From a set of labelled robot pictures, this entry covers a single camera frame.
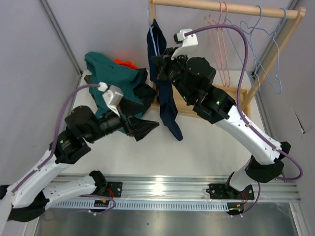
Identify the orange mesh shorts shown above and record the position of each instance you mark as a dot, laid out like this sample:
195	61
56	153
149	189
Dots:
128	64

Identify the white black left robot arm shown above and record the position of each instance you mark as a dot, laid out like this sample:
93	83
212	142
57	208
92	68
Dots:
30	197

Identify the pink hanger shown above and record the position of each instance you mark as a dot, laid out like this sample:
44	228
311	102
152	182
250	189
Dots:
214	40
222	22

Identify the aluminium mounting rail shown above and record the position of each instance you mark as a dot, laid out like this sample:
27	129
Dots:
193	188

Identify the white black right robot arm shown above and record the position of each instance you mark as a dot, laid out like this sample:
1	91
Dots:
193	78

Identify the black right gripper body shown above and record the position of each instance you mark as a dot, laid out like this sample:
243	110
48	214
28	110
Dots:
172	70

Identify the teal green shorts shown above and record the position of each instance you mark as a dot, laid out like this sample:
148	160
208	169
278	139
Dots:
105	70

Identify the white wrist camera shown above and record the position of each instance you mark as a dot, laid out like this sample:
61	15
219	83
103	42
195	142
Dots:
188	43
112	95

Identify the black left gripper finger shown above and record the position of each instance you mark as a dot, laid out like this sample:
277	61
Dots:
141	128
129	108

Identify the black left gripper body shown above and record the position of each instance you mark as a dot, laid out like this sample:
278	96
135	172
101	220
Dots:
123	123

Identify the slotted grey cable duct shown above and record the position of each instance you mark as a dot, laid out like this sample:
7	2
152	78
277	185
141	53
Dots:
144	205

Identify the black shorts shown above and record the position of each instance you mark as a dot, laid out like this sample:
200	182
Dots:
143	91

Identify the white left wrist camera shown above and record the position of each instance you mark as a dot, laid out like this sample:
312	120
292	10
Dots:
112	95

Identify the navy blue shorts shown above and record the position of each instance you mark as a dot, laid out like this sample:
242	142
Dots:
167	108

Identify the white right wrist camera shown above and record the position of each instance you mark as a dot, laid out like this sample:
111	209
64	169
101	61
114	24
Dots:
188	43

